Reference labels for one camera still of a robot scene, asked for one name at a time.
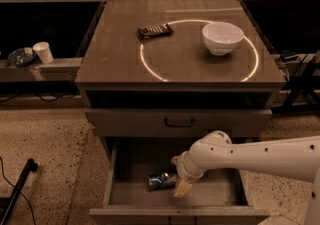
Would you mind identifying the blue silver redbull can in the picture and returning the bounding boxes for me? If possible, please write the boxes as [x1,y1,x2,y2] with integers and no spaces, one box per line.
[148,172,177,190]

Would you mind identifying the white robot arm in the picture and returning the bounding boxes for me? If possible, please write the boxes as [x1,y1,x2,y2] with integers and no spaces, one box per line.
[172,130,320,225]

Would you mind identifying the open grey middle drawer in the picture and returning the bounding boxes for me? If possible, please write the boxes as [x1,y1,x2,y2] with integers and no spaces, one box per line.
[90,138,270,225]

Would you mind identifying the grey top drawer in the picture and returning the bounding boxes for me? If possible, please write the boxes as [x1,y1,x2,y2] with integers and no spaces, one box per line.
[85,108,272,138]

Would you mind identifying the grey drawer cabinet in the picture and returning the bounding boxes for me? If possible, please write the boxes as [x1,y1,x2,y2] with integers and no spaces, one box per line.
[74,0,286,157]

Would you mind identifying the white bowl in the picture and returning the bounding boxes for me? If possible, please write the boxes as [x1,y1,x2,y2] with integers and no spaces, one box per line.
[202,22,244,56]

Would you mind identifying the dark snack bar wrapper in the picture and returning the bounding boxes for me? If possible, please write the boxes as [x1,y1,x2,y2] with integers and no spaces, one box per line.
[137,24,173,39]

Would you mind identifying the grey low side shelf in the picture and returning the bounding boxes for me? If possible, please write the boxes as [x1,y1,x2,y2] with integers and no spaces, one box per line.
[0,58,82,82]

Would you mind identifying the black pole on floor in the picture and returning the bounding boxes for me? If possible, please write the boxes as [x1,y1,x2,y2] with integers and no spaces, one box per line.
[0,159,38,225]

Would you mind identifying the black stand legs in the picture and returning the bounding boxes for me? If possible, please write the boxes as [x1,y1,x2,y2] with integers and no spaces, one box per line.
[273,51,320,113]

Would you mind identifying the white paper cup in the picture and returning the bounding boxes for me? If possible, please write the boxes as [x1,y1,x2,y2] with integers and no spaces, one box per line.
[32,42,53,64]

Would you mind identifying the black drawer handle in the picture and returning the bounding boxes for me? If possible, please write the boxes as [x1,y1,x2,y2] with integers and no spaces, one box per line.
[164,118,195,128]

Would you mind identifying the black floor cable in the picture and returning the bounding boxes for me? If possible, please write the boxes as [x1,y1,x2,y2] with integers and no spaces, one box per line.
[0,156,37,225]

